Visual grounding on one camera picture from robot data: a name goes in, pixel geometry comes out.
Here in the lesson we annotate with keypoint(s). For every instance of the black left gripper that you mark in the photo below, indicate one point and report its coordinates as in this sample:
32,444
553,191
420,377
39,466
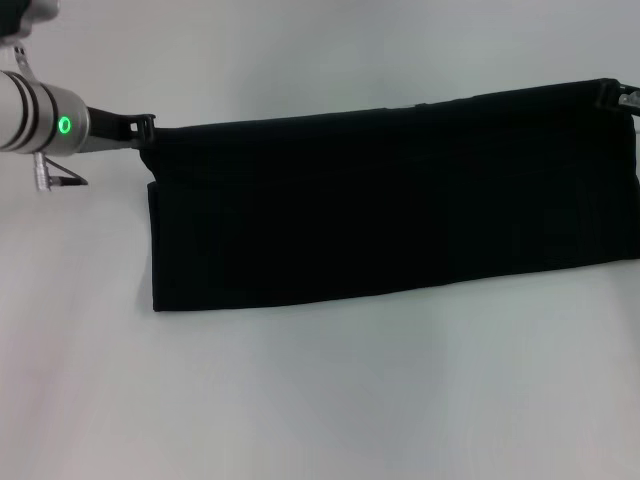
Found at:
117,131

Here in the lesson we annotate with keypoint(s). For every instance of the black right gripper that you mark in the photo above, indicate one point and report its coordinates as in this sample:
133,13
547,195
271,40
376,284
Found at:
617,97

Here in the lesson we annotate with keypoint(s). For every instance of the black t-shirt with white print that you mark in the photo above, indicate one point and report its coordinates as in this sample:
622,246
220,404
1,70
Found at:
375,210

